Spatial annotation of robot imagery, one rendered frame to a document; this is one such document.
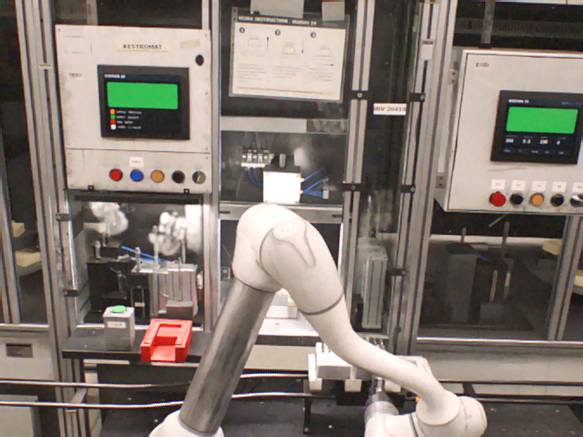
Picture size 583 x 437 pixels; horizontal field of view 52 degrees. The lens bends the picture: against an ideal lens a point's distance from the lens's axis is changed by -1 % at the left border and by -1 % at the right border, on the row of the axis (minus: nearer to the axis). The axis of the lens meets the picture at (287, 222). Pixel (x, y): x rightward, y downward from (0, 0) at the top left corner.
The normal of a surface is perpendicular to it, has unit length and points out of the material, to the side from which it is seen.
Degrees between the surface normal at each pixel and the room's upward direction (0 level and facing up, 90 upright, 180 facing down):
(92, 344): 0
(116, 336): 90
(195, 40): 91
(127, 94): 90
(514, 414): 0
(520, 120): 90
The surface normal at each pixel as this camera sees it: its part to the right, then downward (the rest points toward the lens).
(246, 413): 0.04, -0.94
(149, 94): 0.00, 0.33
